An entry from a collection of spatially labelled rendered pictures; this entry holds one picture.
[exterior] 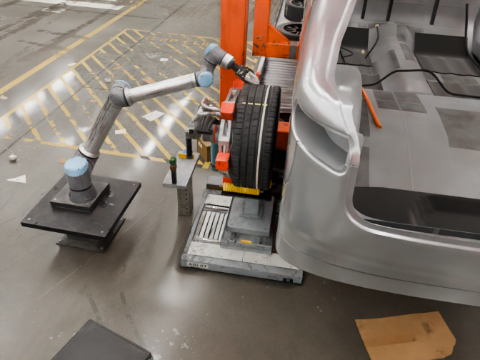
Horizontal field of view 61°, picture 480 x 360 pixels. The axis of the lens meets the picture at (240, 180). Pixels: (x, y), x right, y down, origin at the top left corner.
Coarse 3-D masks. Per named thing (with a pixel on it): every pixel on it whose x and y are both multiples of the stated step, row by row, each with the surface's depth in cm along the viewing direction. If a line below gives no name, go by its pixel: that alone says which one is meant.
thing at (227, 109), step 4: (224, 104) 232; (228, 104) 232; (232, 104) 232; (224, 108) 231; (228, 108) 231; (232, 108) 231; (220, 112) 231; (224, 112) 230; (228, 112) 230; (232, 112) 230; (224, 116) 235; (228, 116) 234; (232, 116) 233; (232, 120) 238
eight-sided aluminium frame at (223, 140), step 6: (234, 90) 256; (240, 90) 258; (228, 96) 248; (234, 96) 248; (234, 102) 242; (222, 120) 239; (222, 126) 239; (228, 126) 238; (222, 132) 238; (228, 132) 238; (222, 138) 238; (228, 138) 237; (222, 144) 239; (228, 144) 238; (222, 150) 246; (228, 150) 241; (222, 174) 260; (228, 174) 257
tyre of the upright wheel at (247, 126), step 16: (240, 96) 239; (256, 96) 238; (272, 96) 238; (240, 112) 233; (256, 112) 233; (272, 112) 233; (240, 128) 232; (256, 128) 231; (272, 128) 230; (240, 144) 233; (256, 144) 232; (272, 144) 231; (240, 160) 237; (256, 160) 235; (240, 176) 246
